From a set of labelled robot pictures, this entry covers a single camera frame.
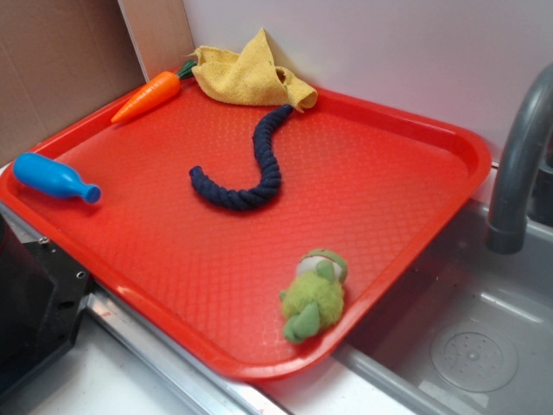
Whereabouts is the green plush frog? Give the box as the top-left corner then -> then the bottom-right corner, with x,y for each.
279,249 -> 348,344

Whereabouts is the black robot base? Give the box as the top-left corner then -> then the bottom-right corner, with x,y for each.
1,219 -> 92,398

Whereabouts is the yellow cloth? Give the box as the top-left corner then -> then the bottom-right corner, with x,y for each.
192,29 -> 318,112

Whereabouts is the orange toy carrot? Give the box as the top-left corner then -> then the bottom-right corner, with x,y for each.
111,60 -> 196,124

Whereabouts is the light wooden board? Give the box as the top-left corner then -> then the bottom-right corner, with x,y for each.
118,0 -> 194,81

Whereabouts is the grey plastic sink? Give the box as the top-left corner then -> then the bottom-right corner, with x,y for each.
335,201 -> 552,414

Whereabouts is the grey faucet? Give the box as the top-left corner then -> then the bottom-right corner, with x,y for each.
486,65 -> 552,254

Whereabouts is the blue toy bottle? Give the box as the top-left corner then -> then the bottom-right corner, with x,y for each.
13,153 -> 102,204

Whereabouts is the brown cardboard panel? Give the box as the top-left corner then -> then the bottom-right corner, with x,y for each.
1,1 -> 143,164

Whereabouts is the dark blue twisted rope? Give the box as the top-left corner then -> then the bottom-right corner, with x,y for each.
188,103 -> 294,213

